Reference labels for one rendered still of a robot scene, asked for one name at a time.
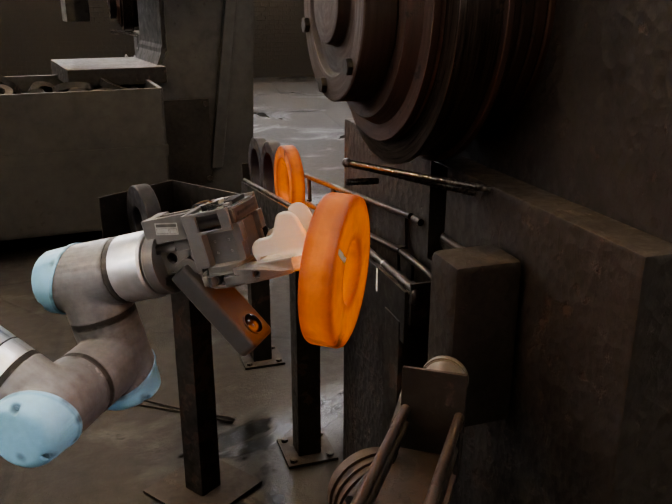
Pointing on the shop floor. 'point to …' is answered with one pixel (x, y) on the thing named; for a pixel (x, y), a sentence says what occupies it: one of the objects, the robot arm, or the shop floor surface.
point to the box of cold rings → (74, 151)
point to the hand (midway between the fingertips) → (335, 251)
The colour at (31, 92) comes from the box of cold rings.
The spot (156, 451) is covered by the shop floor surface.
